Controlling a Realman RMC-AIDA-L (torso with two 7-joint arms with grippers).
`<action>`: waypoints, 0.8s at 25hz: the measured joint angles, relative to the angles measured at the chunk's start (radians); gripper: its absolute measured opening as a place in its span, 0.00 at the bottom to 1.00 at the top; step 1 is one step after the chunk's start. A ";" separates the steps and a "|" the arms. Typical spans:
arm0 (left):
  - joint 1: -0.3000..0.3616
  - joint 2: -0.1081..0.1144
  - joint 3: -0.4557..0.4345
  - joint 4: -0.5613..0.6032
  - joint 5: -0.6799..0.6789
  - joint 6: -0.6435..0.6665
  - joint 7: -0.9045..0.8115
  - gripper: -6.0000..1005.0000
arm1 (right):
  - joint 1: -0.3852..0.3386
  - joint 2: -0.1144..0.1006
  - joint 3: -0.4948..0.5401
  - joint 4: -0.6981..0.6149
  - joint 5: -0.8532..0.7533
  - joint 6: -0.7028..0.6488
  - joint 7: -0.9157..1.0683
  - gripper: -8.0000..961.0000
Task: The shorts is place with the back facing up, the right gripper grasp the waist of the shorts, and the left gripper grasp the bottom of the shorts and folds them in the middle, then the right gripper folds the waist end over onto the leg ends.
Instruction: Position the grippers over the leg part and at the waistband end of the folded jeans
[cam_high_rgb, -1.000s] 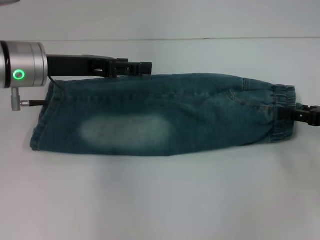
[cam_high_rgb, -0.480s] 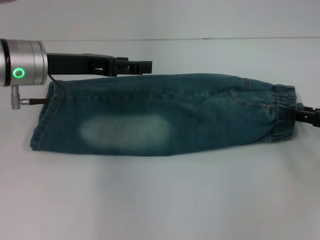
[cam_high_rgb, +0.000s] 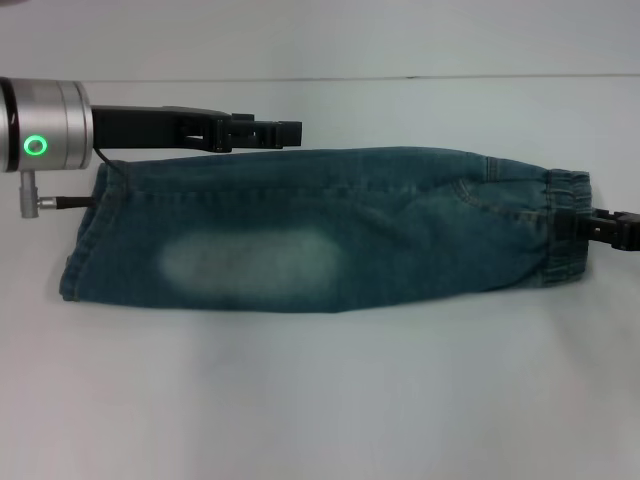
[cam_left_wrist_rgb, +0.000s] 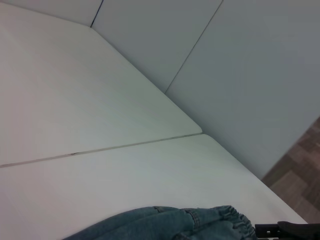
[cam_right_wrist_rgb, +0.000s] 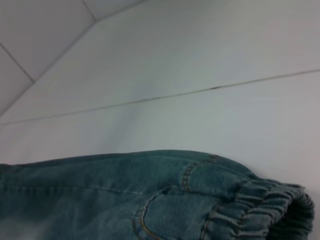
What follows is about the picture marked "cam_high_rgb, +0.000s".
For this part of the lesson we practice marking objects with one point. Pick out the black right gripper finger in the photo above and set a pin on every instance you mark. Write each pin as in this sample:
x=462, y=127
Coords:
x=605, y=230

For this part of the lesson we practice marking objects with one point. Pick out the blue denim shorts with print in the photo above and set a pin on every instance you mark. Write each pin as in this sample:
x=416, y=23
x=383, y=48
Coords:
x=350, y=225

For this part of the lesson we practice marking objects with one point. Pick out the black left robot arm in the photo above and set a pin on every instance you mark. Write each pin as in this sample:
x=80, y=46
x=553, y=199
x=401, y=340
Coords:
x=45, y=125

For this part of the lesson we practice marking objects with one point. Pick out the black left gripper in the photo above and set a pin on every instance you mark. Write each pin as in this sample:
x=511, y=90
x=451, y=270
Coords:
x=150, y=127

